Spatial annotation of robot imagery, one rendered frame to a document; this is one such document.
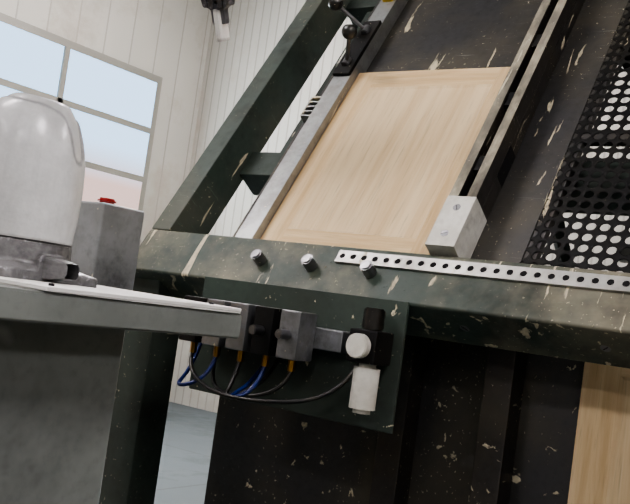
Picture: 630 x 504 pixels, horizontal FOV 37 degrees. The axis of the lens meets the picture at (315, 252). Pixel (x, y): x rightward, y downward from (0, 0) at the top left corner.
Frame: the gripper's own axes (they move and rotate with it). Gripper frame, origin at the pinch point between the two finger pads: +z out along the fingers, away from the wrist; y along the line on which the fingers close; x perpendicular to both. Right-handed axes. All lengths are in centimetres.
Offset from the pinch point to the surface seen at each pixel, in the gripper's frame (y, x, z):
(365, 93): -19.9, -25.9, 20.5
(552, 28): -64, -34, 8
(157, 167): 307, -273, 114
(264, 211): -13.1, 9.6, 40.1
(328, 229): -30, 10, 43
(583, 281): -89, 22, 44
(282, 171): -11.4, -0.8, 33.7
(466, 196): -62, 8, 34
